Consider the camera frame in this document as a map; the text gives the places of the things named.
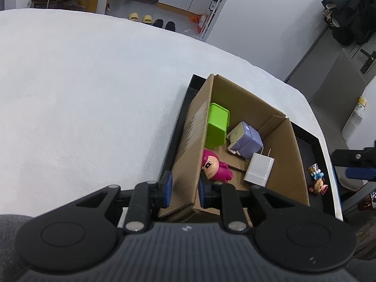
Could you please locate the black tray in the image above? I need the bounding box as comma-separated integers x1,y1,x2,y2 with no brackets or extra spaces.
150,74,344,222

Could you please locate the white plug charger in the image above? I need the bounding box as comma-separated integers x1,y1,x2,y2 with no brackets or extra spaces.
243,148,275,188

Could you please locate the small blue toy figurine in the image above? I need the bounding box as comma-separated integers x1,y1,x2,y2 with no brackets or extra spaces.
307,163,324,180

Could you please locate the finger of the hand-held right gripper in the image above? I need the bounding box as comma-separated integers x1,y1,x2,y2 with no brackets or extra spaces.
347,167,376,180
332,147,376,167

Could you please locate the brown cardboard box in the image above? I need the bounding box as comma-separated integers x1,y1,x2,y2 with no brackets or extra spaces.
158,74,311,222

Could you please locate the pink toy figure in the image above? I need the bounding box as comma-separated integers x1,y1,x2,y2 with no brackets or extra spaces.
200,149,233,183

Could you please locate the purple toy block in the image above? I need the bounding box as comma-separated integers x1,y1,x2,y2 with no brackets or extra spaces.
226,121,264,158

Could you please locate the green toy block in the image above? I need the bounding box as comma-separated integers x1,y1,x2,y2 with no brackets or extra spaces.
205,103,230,149

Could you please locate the grey cabinet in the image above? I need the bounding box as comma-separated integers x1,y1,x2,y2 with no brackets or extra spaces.
311,48,367,141

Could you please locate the black jacket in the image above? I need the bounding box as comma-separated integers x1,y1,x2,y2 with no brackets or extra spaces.
321,0,376,46

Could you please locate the person's grey clothing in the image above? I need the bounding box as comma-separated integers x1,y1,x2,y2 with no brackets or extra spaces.
0,214,36,282

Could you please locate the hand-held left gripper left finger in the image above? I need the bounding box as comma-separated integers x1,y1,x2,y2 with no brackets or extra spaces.
76,171,173,231

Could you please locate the brown-haired doll figurine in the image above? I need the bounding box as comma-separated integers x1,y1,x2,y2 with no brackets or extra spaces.
308,179,328,196

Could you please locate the yellow-capped bottle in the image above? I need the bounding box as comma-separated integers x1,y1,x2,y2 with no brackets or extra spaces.
342,96,368,137

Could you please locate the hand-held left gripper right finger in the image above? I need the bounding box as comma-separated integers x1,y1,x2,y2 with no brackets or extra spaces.
200,180,297,232

